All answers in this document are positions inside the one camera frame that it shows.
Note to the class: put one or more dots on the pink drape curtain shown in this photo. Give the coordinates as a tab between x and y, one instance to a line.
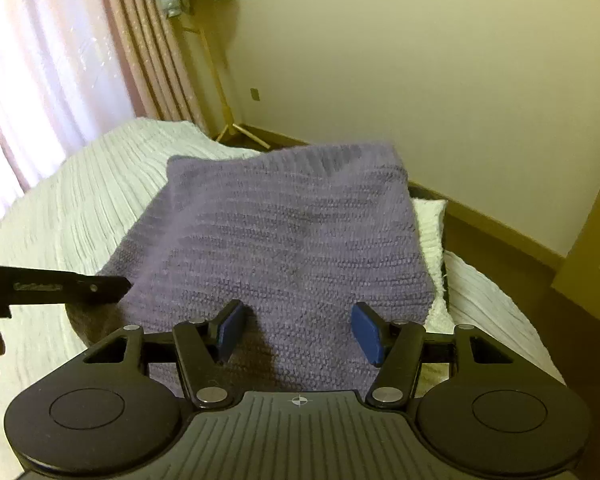
155	50

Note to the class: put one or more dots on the purple knit sweater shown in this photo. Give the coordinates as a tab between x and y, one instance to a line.
290	240

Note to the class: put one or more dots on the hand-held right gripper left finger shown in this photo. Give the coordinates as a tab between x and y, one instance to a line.
232	332

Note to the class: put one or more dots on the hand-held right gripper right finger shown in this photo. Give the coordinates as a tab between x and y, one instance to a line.
369	332

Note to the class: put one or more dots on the sheer white curtain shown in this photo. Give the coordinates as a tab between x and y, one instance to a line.
40	90

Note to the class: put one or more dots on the white ribbed bedspread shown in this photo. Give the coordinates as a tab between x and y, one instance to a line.
80	200

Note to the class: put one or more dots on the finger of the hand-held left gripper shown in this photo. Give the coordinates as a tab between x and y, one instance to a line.
75	287

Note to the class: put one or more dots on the wall socket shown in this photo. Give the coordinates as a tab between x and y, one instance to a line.
255	94

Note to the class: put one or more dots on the white knit garment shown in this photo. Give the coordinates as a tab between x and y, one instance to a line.
432	260

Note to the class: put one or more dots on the wooden clothes stand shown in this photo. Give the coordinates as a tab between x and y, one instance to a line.
225	100

